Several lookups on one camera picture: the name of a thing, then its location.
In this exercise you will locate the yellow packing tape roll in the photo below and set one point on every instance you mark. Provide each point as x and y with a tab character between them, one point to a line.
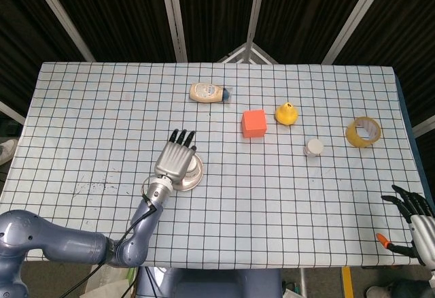
353	138

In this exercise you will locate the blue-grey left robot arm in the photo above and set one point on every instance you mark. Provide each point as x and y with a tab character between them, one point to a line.
68	243

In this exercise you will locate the grey metal table leg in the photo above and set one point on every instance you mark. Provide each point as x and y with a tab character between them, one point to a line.
303	282

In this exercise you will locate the round stainless steel plate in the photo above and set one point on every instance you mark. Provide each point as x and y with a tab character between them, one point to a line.
195	180

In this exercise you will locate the white triangular frame brace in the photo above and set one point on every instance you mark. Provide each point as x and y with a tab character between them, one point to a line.
249	51

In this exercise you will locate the white aluminium frame post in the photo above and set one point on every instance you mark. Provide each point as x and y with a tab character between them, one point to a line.
425	126
59	14
353	15
254	5
12	111
175	19

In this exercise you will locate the cream mayonnaise squeeze bottle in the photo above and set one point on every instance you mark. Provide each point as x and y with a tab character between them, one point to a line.
205	92

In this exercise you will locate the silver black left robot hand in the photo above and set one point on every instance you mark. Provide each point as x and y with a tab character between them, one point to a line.
173	160

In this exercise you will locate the blue-grey robot torso base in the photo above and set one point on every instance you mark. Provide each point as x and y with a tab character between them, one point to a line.
210	282

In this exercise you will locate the yellow toy pear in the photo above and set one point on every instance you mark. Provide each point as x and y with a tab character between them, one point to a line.
286	115

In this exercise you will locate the white black checkered tablecloth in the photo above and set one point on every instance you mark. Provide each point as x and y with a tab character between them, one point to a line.
258	209

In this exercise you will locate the white sneaker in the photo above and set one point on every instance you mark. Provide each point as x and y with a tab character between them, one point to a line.
7	150
378	293

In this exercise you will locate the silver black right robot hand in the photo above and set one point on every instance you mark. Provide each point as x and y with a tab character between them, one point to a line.
423	226

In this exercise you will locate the small white plastic jar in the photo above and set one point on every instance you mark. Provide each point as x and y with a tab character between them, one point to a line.
314	148

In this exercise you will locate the orange cube block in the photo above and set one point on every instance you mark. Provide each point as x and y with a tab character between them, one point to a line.
254	124

